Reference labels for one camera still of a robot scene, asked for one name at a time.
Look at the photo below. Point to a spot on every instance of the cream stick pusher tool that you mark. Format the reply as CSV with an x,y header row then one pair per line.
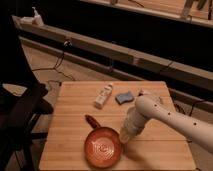
x,y
124,137

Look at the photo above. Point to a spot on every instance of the orange ceramic bowl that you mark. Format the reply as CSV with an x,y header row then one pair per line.
x,y
102,147

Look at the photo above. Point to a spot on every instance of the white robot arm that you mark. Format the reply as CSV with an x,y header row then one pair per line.
x,y
146,108

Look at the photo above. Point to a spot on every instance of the red chili pepper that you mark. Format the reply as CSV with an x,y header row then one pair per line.
x,y
92,121

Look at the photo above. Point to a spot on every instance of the blue sponge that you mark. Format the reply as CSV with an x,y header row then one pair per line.
x,y
124,98

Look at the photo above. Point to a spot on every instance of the white plastic bottle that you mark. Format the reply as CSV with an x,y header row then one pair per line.
x,y
103,96

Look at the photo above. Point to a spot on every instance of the black and white box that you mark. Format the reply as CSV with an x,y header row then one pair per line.
x,y
150,95

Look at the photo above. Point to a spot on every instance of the black chair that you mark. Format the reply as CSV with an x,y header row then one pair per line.
x,y
18,116

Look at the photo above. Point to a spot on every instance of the white soap dispenser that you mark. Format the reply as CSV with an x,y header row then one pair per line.
x,y
37,18

